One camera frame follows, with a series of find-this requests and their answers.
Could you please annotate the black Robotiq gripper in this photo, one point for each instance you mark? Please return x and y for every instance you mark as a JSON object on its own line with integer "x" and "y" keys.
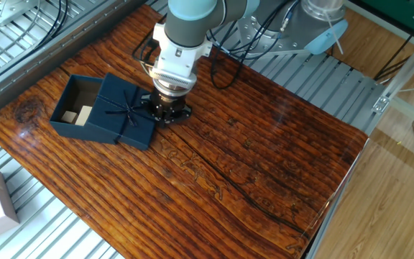
{"x": 169, "y": 104}

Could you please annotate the navy casing with ribbon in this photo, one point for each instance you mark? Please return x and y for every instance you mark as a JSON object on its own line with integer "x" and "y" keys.
{"x": 120, "y": 118}

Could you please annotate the navy gift box tray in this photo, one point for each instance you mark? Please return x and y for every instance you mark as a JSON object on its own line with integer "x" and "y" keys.
{"x": 65, "y": 97}

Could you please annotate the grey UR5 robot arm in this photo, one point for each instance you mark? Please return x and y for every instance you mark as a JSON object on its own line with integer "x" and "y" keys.
{"x": 192, "y": 21}

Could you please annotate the wood grain table board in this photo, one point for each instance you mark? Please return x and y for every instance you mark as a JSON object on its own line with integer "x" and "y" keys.
{"x": 192, "y": 180}

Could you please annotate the large beige cardboard block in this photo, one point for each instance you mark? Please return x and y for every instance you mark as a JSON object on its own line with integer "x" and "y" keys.
{"x": 83, "y": 116}

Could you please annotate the small beige cardboard block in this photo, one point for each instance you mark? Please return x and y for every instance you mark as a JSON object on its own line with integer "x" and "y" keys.
{"x": 69, "y": 117}

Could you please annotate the silver perforated metal plate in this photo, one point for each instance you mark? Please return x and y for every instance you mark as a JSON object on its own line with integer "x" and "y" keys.
{"x": 2, "y": 11}

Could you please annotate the aluminium table side rail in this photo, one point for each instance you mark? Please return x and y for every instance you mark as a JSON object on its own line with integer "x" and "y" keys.
{"x": 49, "y": 57}

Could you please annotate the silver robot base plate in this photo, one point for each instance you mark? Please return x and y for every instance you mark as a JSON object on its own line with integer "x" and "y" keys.
{"x": 293, "y": 39}

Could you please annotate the silver corner bracket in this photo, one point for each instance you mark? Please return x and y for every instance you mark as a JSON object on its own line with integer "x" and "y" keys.
{"x": 381, "y": 104}

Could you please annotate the aluminium frame post with bracket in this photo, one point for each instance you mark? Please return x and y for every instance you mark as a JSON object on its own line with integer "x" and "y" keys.
{"x": 408, "y": 68}

